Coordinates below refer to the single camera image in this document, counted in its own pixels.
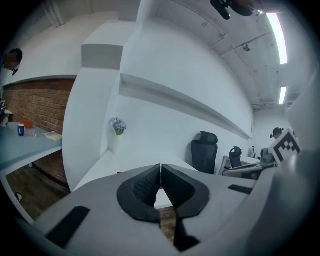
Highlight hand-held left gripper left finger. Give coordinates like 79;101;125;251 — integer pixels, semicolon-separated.
116;163;161;224

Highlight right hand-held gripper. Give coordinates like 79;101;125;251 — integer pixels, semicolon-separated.
259;127;303;168

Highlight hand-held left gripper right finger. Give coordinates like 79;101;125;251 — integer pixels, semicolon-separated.
161;163;210;253

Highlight black mesh office chair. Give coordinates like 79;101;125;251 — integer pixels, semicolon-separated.
224;146;244;170
190;130;219;175

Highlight short ceiling light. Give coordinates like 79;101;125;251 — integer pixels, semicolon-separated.
278;86;288;105

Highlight white vase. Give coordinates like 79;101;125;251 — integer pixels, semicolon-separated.
108;133;121;155

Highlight pale blue flower bouquet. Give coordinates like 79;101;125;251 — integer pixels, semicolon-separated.
108;116;128;137

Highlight yellow and white booklet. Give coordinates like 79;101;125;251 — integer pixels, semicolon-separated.
41;131;63;142

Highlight long ceiling light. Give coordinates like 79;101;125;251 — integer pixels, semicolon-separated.
265;12;288;65

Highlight orange container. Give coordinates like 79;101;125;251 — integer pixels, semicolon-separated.
19;118;35;129

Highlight black headset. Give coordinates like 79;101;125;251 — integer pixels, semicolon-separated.
209;0;254;21

